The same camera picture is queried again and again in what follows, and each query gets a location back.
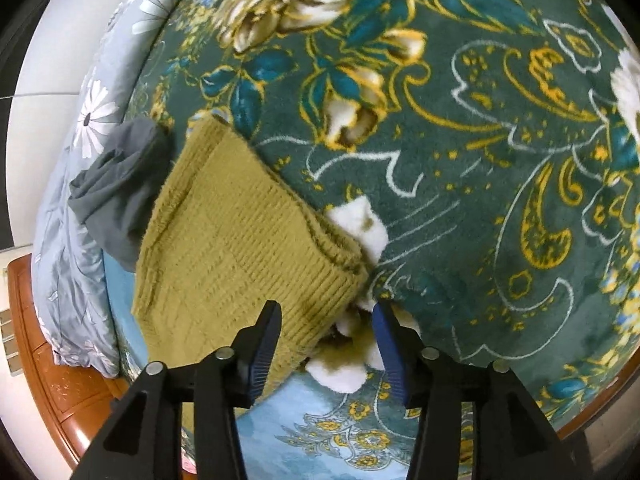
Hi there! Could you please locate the olive green knit sweater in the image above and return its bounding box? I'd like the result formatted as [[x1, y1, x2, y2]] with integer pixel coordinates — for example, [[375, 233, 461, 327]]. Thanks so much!
[[132, 117, 369, 391]]

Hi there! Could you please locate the light blue daisy quilt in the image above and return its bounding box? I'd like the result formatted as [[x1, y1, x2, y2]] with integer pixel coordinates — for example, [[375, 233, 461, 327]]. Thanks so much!
[[32, 0, 179, 378]]

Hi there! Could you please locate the grey folded garment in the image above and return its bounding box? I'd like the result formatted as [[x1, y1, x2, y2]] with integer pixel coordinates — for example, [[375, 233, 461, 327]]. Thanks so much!
[[68, 117, 172, 272]]

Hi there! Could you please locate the teal floral plush blanket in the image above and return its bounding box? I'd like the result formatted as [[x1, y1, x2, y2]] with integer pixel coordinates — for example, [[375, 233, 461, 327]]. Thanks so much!
[[102, 0, 640, 480]]

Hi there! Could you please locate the orange wooden bed frame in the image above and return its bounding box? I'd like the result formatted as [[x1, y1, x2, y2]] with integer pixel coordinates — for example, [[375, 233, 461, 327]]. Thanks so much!
[[6, 255, 148, 468]]

